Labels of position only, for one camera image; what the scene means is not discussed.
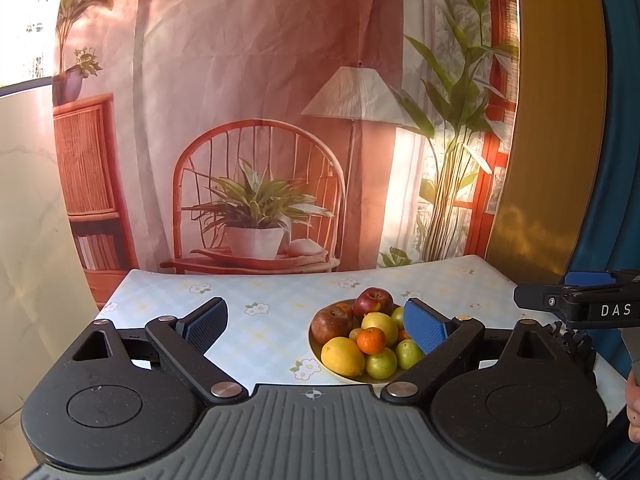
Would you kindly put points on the large green apple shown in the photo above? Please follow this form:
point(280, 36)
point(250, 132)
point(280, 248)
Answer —
point(381, 364)

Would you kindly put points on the brownish red apple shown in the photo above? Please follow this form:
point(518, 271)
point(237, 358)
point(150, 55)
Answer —
point(331, 324)

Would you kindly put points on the printed room backdrop cloth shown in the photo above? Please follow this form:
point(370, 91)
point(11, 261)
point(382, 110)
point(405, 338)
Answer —
point(250, 60)

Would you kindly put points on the cream round plate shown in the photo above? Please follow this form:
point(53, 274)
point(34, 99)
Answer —
point(313, 347)

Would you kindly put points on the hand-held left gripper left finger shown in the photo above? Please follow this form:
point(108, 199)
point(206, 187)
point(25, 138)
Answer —
point(205, 327)

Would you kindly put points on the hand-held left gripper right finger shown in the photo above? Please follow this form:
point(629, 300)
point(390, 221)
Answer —
point(425, 330)

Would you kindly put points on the yellow wooden board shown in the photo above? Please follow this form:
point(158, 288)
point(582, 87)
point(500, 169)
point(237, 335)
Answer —
point(550, 110)

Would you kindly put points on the small tangerine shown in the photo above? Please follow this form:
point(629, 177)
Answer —
point(371, 340)

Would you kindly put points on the floral checked tablecloth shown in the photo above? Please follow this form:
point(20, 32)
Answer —
point(280, 300)

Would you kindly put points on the orange with green stem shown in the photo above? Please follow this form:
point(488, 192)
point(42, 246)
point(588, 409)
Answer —
point(403, 334)

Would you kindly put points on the person's right hand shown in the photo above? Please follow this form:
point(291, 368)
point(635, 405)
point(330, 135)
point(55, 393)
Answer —
point(634, 410)

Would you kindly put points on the black glove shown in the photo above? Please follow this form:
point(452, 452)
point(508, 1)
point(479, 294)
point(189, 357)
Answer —
point(570, 345)

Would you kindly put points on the teal curtain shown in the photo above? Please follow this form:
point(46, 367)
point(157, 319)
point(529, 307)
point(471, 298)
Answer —
point(622, 110)

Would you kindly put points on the small brown round fruit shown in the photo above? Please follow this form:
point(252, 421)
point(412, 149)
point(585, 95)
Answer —
point(355, 334)

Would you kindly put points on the small yellow-green apple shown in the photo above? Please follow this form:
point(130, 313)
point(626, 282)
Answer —
point(397, 317)

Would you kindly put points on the yellow lemon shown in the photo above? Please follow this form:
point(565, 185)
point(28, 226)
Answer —
point(381, 321)
point(342, 357)

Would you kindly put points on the dark red apple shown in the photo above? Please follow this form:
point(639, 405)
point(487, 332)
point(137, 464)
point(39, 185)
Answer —
point(373, 301)

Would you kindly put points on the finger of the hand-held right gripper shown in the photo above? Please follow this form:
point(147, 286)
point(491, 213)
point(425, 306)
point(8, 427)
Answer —
point(590, 278)
point(540, 297)

